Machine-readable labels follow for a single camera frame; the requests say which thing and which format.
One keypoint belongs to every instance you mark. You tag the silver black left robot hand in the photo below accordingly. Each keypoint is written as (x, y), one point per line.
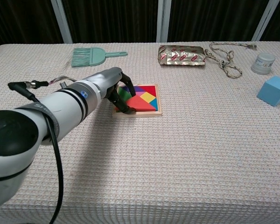
(107, 80)

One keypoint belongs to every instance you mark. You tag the red triangle block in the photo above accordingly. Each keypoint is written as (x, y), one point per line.
(141, 105)

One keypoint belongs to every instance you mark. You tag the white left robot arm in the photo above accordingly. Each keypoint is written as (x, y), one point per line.
(60, 107)

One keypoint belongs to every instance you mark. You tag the green triangle tangram piece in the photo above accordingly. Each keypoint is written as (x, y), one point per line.
(123, 94)

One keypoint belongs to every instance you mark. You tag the teal plastic hand brush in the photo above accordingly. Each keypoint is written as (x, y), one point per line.
(91, 57)

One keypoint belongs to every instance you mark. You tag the purple parallelogram tangram piece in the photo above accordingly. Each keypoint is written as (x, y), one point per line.
(137, 88)

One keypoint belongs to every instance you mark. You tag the pink triangle tangram piece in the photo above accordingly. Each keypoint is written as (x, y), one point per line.
(139, 93)

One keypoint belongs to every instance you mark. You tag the red triangle tangram piece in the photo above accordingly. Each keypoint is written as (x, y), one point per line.
(149, 89)

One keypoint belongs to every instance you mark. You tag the yellow square tangram piece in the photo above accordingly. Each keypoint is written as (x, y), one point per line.
(149, 98)

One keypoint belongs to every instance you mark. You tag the blue triangle tangram piece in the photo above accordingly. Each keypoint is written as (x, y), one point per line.
(154, 105)

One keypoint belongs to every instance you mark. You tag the wooden tangram tray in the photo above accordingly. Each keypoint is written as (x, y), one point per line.
(160, 100)

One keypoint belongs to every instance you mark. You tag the gold foil snack packet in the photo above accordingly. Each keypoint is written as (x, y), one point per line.
(180, 56)

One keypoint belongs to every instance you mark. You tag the beige woven tablecloth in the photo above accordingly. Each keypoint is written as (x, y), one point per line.
(165, 163)

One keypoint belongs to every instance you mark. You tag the grey cylindrical jar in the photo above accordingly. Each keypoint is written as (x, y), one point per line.
(262, 64)

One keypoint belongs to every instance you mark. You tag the light blue cube block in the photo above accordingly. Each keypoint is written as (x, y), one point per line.
(271, 93)

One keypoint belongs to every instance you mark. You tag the grey metal post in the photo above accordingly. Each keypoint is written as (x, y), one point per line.
(264, 21)
(61, 21)
(163, 21)

